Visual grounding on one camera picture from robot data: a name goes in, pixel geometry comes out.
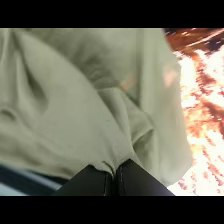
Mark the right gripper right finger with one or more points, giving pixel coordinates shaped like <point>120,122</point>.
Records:
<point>140,183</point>

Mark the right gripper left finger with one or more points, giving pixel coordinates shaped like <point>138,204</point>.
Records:
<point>90,183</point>

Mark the pale green shirt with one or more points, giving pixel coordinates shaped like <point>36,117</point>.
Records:
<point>83,106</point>

